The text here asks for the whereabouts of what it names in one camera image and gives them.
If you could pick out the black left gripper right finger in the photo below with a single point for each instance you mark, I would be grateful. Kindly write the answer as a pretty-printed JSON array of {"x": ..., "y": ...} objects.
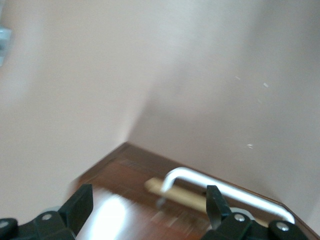
[{"x": 217, "y": 212}]

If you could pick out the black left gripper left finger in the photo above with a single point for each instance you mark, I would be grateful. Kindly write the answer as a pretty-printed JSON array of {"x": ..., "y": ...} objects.
[{"x": 77, "y": 207}]

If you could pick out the dark wooden cabinet box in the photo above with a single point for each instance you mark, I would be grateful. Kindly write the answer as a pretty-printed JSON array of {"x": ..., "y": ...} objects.
[{"x": 140, "y": 152}]

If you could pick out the grey metal table bracket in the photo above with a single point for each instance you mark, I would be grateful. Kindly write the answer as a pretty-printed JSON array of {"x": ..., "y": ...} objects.
[{"x": 4, "y": 42}]

